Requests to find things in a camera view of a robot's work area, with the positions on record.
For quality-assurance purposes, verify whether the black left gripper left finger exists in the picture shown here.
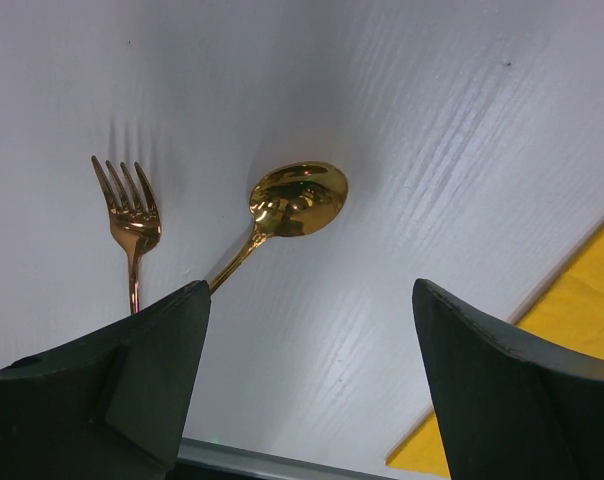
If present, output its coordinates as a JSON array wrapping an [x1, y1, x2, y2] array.
[[0, 281, 211, 479]]

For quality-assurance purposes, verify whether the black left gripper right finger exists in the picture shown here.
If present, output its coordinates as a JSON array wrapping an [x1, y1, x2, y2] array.
[[412, 279, 604, 479]]

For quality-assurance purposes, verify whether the yellow Pikachu placemat cloth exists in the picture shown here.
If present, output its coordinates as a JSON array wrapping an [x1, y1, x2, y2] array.
[[386, 224, 604, 478]]

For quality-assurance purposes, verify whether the copper fork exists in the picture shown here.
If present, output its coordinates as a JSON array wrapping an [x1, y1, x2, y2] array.
[[91, 156, 162, 314]]

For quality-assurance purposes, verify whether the gold spoon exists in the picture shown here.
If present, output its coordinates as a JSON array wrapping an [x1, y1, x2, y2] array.
[[209, 161, 349, 293]]

